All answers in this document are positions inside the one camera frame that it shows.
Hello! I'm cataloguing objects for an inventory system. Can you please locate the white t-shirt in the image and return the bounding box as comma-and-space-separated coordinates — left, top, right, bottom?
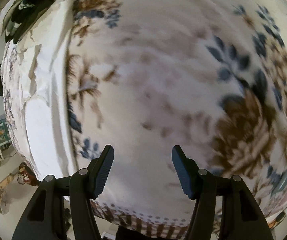
18, 0, 77, 179

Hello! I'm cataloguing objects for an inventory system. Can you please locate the red shopping bag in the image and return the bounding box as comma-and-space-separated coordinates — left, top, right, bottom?
17, 163, 41, 186

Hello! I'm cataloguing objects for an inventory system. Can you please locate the teal storage rack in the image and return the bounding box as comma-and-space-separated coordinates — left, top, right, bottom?
0, 118, 12, 150

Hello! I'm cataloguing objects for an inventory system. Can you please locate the floral bed blanket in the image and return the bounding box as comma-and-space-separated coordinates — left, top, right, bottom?
2, 0, 287, 239

